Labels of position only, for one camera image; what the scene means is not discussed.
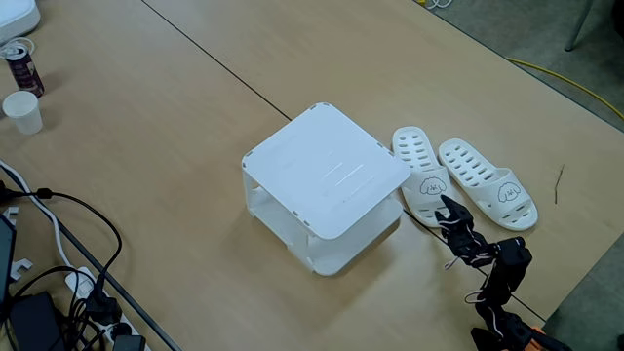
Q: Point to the white paper cup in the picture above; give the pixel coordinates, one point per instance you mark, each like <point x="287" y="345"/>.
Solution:
<point x="24" y="114"/>

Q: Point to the purple drink can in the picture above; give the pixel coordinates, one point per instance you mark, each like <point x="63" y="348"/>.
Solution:
<point x="27" y="75"/>

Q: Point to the grey metal chair leg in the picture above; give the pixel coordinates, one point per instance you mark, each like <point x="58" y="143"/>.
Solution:
<point x="577" y="29"/>

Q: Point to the black power plug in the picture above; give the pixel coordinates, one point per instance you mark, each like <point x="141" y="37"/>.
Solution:
<point x="102" y="309"/>

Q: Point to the white slipper with dog print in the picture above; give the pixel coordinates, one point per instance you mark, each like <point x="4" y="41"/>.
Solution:
<point x="414" y="195"/>
<point x="492" y="187"/>

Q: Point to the white flat box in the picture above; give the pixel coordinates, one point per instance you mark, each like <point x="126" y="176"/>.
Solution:
<point x="14" y="19"/>

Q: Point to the white printed bracket part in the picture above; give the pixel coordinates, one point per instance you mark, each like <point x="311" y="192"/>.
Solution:
<point x="22" y="267"/>
<point x="11" y="213"/>

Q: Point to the dark laptop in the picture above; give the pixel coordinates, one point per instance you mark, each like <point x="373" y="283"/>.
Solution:
<point x="5" y="258"/>

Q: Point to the black plug-in power adapter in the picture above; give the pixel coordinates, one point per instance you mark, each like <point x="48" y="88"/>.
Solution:
<point x="129" y="343"/>

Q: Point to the white power strip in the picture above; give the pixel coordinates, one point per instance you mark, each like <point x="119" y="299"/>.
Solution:
<point x="80" y="283"/>

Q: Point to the white plastic shoe rack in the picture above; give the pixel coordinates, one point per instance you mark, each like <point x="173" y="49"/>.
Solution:
<point x="326" y="170"/>

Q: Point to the black power adapter brick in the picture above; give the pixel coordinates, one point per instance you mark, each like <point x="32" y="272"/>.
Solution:
<point x="36" y="322"/>

